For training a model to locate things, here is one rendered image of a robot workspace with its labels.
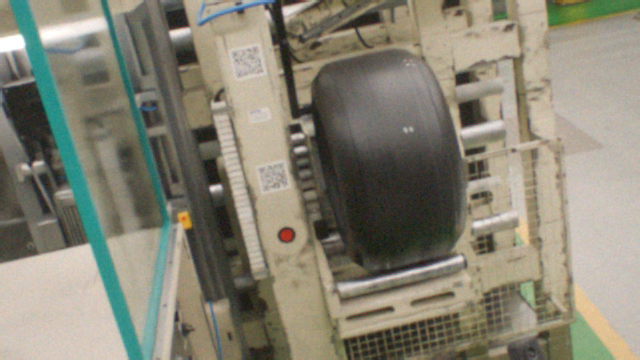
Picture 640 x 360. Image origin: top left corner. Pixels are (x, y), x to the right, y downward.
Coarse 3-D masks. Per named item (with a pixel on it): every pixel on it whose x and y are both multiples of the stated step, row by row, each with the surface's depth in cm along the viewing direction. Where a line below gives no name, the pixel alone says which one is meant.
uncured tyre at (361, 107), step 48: (336, 96) 166; (384, 96) 164; (432, 96) 164; (336, 144) 163; (384, 144) 160; (432, 144) 160; (336, 192) 206; (384, 192) 161; (432, 192) 162; (384, 240) 167; (432, 240) 170
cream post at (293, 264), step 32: (224, 0) 161; (256, 0) 162; (224, 32) 164; (256, 32) 165; (224, 64) 166; (256, 96) 169; (256, 128) 172; (288, 128) 173; (256, 160) 175; (288, 160) 176; (256, 192) 177; (288, 192) 178; (288, 224) 181; (288, 256) 184; (288, 288) 187; (320, 288) 188; (288, 320) 190; (320, 320) 191; (320, 352) 195
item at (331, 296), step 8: (312, 232) 208; (320, 248) 197; (320, 256) 192; (320, 264) 188; (320, 272) 184; (328, 272) 183; (328, 280) 179; (328, 288) 176; (336, 288) 178; (328, 296) 176; (336, 296) 177; (328, 304) 178; (336, 304) 177; (336, 312) 178
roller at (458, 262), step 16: (448, 256) 184; (464, 256) 183; (384, 272) 183; (400, 272) 182; (416, 272) 182; (432, 272) 182; (448, 272) 183; (352, 288) 181; (368, 288) 181; (384, 288) 182
